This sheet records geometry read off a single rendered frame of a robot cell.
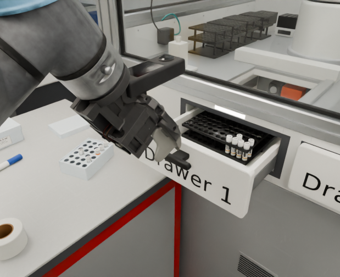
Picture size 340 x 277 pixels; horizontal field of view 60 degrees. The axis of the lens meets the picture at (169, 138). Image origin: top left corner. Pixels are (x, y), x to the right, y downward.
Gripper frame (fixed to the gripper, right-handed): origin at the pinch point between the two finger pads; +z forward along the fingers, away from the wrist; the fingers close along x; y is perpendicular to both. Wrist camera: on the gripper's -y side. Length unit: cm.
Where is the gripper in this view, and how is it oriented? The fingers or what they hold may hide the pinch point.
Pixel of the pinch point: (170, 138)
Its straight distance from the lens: 53.7
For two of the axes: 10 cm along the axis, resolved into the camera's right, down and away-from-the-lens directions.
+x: 7.5, 3.5, -5.6
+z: 3.8, 4.7, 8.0
